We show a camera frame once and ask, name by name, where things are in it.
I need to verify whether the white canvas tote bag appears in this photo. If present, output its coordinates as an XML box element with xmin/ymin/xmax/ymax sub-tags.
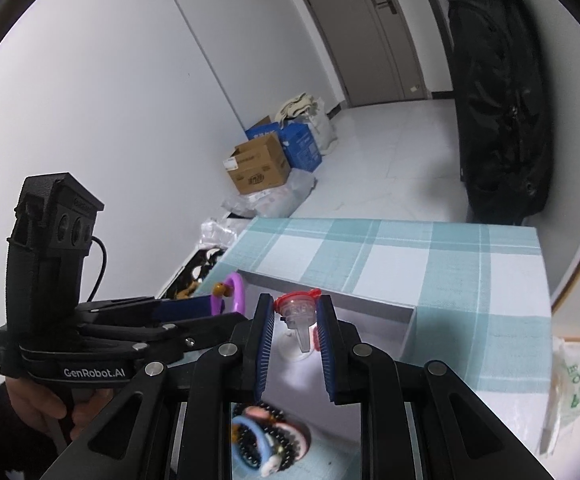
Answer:
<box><xmin>275</xmin><ymin>92</ymin><xmax>339</xmax><ymax>156</ymax></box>

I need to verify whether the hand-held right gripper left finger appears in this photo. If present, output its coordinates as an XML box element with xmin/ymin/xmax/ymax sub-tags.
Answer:
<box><xmin>40</xmin><ymin>295</ymin><xmax>277</xmax><ymax>480</ymax></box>

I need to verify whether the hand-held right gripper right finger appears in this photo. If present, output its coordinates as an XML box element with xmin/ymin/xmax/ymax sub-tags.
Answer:
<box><xmin>317</xmin><ymin>296</ymin><xmax>555</xmax><ymax>480</ymax></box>

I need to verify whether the black backpack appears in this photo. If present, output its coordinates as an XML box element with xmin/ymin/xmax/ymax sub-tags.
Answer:
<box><xmin>447</xmin><ymin>0</ymin><xmax>554</xmax><ymax>227</ymax></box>

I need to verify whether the pink bracelet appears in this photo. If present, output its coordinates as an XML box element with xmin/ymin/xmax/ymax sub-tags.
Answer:
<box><xmin>242</xmin><ymin>405</ymin><xmax>311</xmax><ymax>461</ymax></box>

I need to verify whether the grey door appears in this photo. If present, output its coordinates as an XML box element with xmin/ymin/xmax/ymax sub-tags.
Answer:
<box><xmin>282</xmin><ymin>0</ymin><xmax>429</xmax><ymax>109</ymax></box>

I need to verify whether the purple ring bracelet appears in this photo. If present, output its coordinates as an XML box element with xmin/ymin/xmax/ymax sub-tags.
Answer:
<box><xmin>209</xmin><ymin>272</ymin><xmax>246</xmax><ymax>317</ymax></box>

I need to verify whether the teal checked tablecloth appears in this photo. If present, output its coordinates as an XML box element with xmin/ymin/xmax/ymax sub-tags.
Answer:
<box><xmin>215</xmin><ymin>217</ymin><xmax>553</xmax><ymax>480</ymax></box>

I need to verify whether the person's left hand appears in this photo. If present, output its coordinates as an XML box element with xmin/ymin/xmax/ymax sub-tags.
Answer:
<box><xmin>5</xmin><ymin>381</ymin><xmax>114</xmax><ymax>442</ymax></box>

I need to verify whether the grey storage box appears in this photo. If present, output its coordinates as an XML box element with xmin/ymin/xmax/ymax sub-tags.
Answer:
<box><xmin>220</xmin><ymin>269</ymin><xmax>417</xmax><ymax>456</ymax></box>

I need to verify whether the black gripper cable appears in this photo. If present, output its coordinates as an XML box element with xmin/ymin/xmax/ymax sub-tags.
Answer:
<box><xmin>86</xmin><ymin>236</ymin><xmax>109</xmax><ymax>302</ymax></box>

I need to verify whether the tan shoe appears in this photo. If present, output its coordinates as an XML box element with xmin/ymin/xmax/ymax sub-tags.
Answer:
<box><xmin>169</xmin><ymin>282</ymin><xmax>201</xmax><ymax>302</ymax></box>

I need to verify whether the green print plastic bag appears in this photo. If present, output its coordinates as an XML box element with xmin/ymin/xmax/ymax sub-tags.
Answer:
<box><xmin>540</xmin><ymin>337</ymin><xmax>580</xmax><ymax>457</ymax></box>

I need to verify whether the brown cardboard box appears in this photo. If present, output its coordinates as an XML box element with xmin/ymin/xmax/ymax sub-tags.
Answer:
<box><xmin>223</xmin><ymin>132</ymin><xmax>291</xmax><ymax>196</ymax></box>

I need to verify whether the clear plastic bag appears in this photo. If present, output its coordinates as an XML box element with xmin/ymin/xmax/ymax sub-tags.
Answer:
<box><xmin>200</xmin><ymin>217</ymin><xmax>251</xmax><ymax>257</ymax></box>

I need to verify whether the black white sandal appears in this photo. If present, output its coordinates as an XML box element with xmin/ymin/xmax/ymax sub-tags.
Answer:
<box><xmin>182</xmin><ymin>247</ymin><xmax>226</xmax><ymax>281</ymax></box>

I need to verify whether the clear tube with red cap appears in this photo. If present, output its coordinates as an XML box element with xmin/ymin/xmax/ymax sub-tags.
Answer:
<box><xmin>274</xmin><ymin>287</ymin><xmax>323</xmax><ymax>363</ymax></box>

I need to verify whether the blonde doll figure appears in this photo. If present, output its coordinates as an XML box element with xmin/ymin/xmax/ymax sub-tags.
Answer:
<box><xmin>232</xmin><ymin>414</ymin><xmax>285</xmax><ymax>477</ymax></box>

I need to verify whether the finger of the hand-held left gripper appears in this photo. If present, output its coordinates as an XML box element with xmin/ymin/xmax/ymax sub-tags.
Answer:
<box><xmin>76</xmin><ymin>295</ymin><xmax>214</xmax><ymax>327</ymax></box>
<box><xmin>76</xmin><ymin>312</ymin><xmax>249</xmax><ymax>362</ymax></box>

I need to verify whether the blue cardboard box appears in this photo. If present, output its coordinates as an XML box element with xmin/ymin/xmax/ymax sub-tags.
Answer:
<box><xmin>245</xmin><ymin>116</ymin><xmax>323</xmax><ymax>171</ymax></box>

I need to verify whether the grey plastic mailer bag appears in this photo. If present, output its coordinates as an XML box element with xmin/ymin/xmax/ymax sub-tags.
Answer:
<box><xmin>221</xmin><ymin>167</ymin><xmax>317</xmax><ymax>219</ymax></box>

